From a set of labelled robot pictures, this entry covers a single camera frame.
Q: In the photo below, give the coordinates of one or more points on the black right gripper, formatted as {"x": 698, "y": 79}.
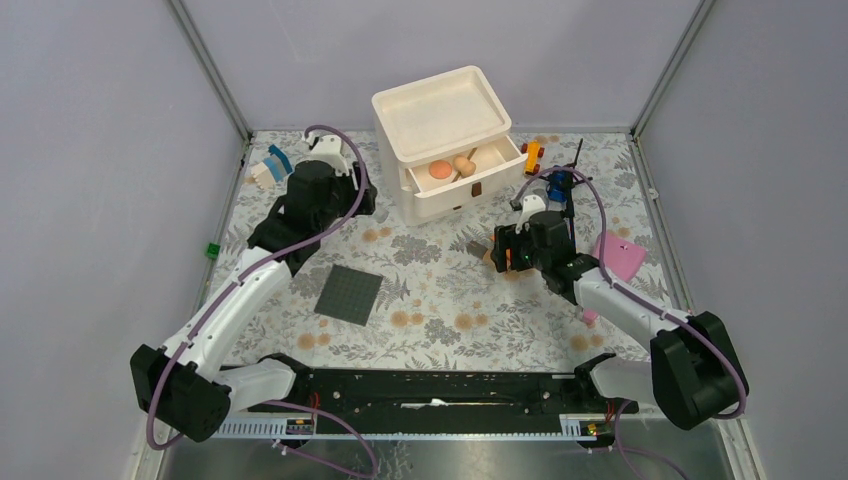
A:
{"x": 507, "y": 237}

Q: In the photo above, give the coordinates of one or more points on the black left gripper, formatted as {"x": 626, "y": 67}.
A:
{"x": 347, "y": 181}

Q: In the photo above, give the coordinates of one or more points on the beige foundation bottle grey cap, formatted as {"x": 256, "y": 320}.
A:
{"x": 480, "y": 251}

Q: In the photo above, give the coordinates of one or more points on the beige makeup sponge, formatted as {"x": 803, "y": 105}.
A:
{"x": 464, "y": 166}

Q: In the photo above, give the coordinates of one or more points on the orange round makeup puff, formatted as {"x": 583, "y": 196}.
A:
{"x": 440, "y": 169}

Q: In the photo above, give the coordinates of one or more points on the white drawer organizer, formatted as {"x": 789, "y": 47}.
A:
{"x": 439, "y": 118}

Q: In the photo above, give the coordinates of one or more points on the gold thin makeup pencil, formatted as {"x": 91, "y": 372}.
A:
{"x": 470, "y": 155}

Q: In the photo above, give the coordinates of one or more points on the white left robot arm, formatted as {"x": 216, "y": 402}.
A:
{"x": 183, "y": 383}

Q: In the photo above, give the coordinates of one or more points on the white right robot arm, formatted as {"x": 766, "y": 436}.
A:
{"x": 693, "y": 373}

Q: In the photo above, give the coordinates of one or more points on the blue white stacked bricks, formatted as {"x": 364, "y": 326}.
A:
{"x": 272, "y": 170}

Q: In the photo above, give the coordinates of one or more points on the silver toy microphone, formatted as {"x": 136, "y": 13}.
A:
{"x": 537, "y": 199}

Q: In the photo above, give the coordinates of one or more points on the clear bottle black cap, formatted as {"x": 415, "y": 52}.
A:
{"x": 379, "y": 215}

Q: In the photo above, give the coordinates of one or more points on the blue toy brick car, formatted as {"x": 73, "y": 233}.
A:
{"x": 559, "y": 186}

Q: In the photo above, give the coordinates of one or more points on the yellow red toy brick car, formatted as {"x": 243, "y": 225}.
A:
{"x": 533, "y": 151}

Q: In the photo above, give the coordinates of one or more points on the dark grey brick baseplate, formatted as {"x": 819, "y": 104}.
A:
{"x": 349, "y": 295}

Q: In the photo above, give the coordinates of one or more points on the green small cube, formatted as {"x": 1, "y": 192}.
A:
{"x": 212, "y": 251}

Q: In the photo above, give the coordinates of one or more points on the pink plastic scoop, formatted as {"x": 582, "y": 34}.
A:
{"x": 622, "y": 260}

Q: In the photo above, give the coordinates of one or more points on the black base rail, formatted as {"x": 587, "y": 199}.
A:
{"x": 448, "y": 403}

